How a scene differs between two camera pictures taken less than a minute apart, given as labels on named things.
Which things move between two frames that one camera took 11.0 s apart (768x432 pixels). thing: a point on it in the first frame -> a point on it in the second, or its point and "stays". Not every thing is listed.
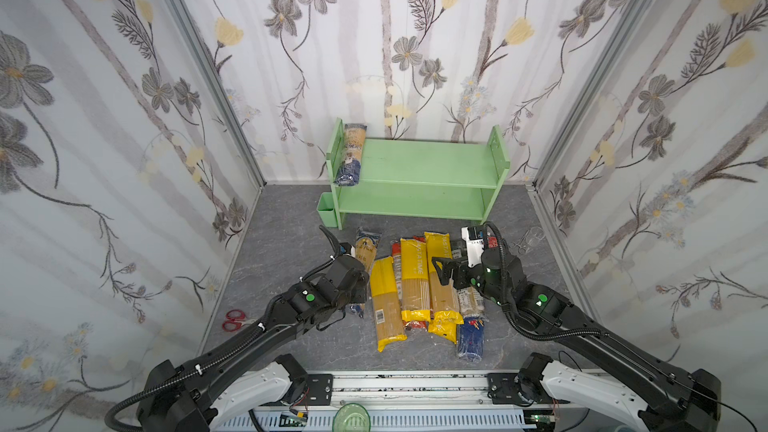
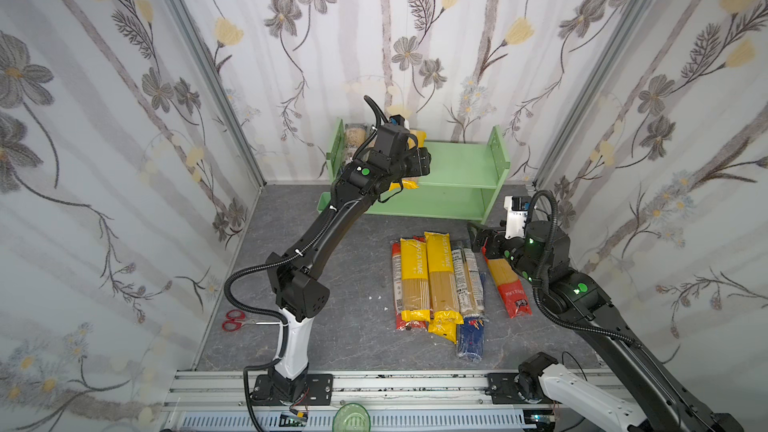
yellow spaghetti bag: [414, 280] stays
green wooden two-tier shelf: [420, 179] stays
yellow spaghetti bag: [444, 315] stays
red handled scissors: [237, 319] stays
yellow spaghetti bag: [387, 314] -> [421, 137]
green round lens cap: [351, 417] stays
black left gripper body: [342, 255] -> [418, 161]
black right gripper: [455, 272] -> [486, 240]
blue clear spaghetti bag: [354, 143] stays
